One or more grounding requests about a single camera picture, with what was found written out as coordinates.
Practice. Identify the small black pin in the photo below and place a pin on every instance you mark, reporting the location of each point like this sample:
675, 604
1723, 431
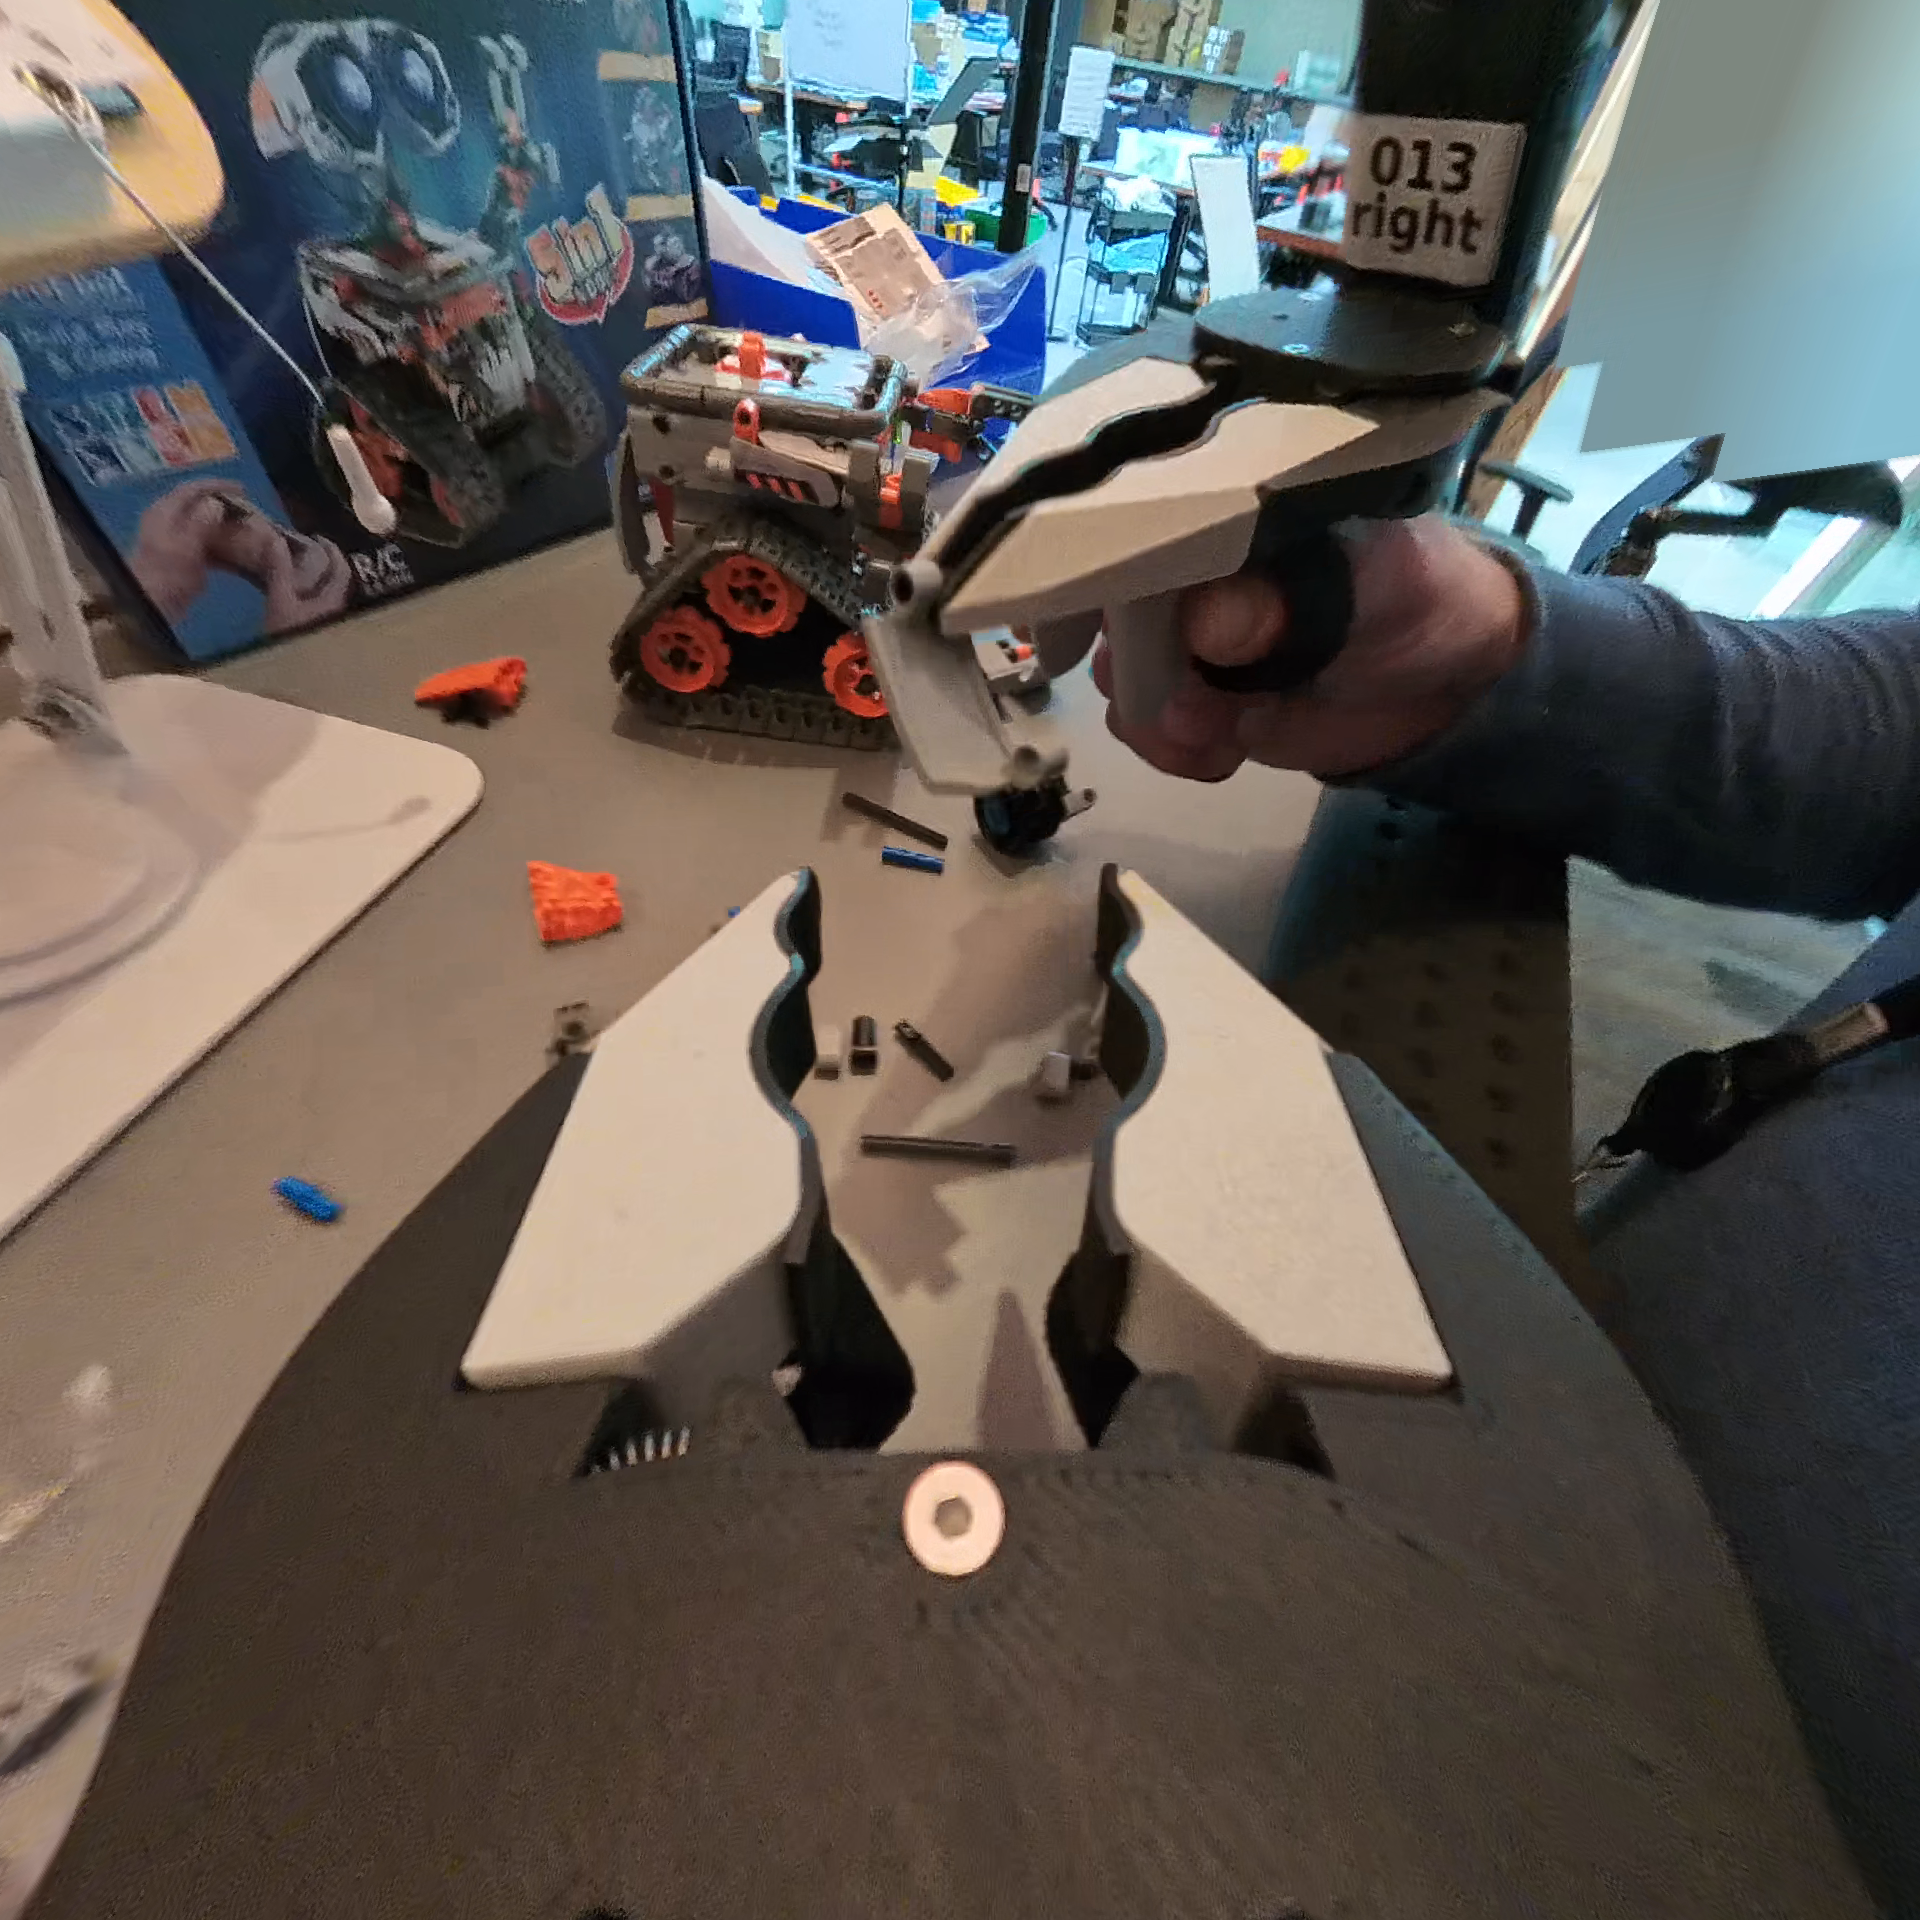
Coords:
925, 1050

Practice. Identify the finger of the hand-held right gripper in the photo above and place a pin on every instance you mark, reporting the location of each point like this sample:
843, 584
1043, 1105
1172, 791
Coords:
1125, 547
1095, 411

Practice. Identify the white book stand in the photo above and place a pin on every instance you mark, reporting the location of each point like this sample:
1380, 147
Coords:
271, 839

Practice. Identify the person's clothed body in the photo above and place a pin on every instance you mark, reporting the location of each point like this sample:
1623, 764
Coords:
1770, 1424

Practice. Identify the black chair armrest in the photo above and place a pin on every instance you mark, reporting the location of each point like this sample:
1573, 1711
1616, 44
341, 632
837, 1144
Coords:
1770, 504

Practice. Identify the grey orange tracked toy robot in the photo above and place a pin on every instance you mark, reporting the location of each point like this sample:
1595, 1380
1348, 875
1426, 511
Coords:
751, 481

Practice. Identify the black belt pouch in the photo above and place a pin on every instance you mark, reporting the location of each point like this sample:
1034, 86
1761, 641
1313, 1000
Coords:
1711, 1095

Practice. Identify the dark grey axle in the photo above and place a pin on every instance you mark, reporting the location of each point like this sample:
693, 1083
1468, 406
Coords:
937, 1147

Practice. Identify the white sticker sheet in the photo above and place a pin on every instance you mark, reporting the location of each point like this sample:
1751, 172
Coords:
879, 263

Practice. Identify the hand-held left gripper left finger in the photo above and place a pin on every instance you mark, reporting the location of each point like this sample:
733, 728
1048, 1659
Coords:
660, 1201

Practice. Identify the long black axle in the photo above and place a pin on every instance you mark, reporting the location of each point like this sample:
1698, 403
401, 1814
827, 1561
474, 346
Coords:
897, 820

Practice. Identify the whiteboard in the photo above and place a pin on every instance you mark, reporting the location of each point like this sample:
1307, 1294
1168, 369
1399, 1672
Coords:
848, 44

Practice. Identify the orange wedge brick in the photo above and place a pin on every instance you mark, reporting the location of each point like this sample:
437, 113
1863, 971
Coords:
571, 903

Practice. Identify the white easel sign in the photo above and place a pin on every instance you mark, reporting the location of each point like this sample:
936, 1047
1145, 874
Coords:
1088, 89

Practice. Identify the light grey connector black pin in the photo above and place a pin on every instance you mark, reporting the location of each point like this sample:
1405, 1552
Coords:
1052, 1078

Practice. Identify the clear plastic bags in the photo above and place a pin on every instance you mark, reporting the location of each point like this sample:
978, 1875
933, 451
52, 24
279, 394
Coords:
960, 300

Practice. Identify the grey grooved curved panel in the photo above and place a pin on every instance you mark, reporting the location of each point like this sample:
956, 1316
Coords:
944, 704

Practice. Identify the person's right hand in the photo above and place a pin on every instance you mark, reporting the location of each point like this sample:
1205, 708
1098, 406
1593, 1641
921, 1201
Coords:
1441, 646

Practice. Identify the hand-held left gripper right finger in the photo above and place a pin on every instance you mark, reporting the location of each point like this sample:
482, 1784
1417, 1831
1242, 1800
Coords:
1259, 1201

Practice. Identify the grey H-shaped connector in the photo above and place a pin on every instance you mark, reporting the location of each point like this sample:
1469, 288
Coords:
571, 1032

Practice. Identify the small orange fin piece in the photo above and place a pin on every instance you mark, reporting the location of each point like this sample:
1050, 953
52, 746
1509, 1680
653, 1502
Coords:
474, 681

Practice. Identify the black office chair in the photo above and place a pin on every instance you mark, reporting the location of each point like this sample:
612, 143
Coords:
1522, 488

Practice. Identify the blue plastic bin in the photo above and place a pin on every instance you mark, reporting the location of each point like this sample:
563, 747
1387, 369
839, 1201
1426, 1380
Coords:
1003, 323

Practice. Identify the blue robot kit box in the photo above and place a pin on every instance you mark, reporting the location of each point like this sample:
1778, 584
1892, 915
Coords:
450, 300

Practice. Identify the person's right forearm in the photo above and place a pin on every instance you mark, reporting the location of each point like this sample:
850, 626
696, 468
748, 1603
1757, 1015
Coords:
1693, 734

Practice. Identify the black floor lamp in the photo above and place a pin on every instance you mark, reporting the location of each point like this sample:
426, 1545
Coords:
1026, 120

